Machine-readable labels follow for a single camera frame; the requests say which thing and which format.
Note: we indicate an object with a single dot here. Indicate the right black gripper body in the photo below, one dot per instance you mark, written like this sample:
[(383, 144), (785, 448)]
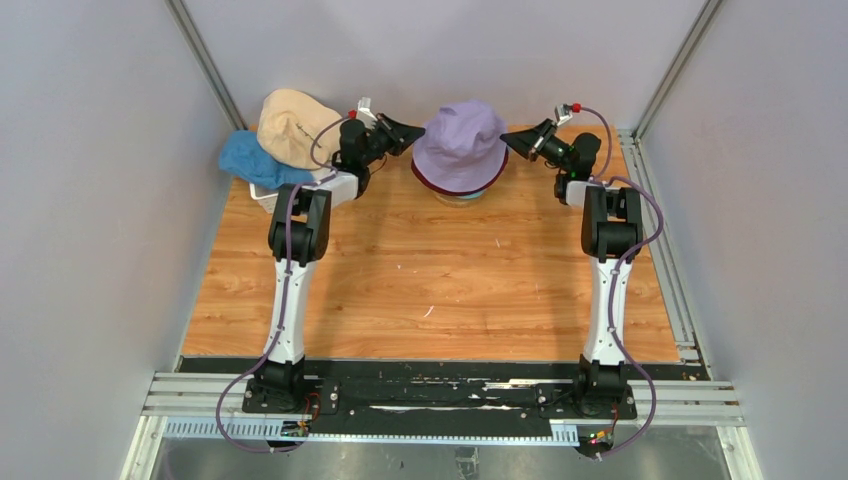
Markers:
[(556, 151)]

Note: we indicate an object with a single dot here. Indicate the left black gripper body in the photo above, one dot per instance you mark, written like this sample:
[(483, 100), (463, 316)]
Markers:
[(375, 147)]

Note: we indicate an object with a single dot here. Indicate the maroon bucket hat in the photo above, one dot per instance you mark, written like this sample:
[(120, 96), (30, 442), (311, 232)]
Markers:
[(459, 175)]

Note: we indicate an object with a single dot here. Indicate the lavender bucket hat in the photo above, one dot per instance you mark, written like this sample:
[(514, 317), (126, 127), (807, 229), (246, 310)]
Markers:
[(463, 128)]

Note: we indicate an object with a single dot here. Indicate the beige cap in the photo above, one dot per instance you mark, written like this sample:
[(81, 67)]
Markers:
[(298, 130)]

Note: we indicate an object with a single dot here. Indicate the blue hat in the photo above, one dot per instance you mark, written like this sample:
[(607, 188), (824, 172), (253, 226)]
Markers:
[(243, 157)]

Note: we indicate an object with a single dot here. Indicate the turquoise bucket hat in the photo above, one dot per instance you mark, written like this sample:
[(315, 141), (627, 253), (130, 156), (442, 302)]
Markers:
[(467, 198)]

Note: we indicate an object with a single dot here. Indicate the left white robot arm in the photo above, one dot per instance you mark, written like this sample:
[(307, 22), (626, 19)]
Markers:
[(298, 238)]

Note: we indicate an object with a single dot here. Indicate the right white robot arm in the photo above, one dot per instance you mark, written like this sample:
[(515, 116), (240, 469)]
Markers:
[(611, 231)]

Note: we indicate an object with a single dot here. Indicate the wooden hat stand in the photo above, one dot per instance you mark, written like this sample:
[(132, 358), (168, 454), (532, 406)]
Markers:
[(443, 200)]

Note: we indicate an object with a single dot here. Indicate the white perforated basket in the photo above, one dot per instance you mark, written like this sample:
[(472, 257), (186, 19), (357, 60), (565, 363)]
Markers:
[(265, 198)]

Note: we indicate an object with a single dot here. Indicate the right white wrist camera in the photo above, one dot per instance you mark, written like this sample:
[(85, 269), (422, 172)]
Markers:
[(564, 113)]

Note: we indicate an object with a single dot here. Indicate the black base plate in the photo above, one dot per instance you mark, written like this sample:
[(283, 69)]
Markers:
[(440, 399)]

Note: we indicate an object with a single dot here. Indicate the aluminium frame rails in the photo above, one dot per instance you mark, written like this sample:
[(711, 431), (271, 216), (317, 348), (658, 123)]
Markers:
[(405, 278)]

